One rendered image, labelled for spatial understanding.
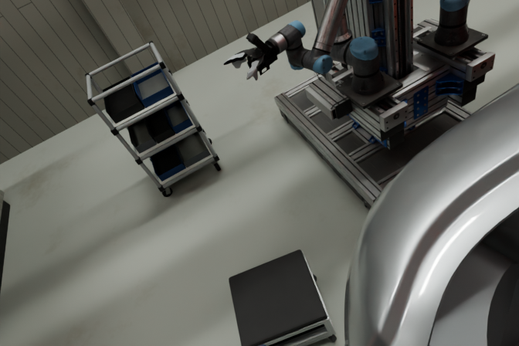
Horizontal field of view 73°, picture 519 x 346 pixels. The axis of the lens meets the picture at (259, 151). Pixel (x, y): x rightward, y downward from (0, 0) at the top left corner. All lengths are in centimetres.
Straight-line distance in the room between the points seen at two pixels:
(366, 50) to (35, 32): 326
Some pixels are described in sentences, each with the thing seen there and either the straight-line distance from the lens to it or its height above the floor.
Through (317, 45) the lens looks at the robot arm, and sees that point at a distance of 146.
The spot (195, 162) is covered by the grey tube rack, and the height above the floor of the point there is 16.
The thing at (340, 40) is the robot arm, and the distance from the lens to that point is 171.
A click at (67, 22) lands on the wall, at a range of 410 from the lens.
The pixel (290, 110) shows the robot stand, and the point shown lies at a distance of 274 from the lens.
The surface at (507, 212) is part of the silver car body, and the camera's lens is 34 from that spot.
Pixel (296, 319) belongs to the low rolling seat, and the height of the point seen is 34.
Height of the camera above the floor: 192
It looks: 43 degrees down
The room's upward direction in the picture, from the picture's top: 24 degrees counter-clockwise
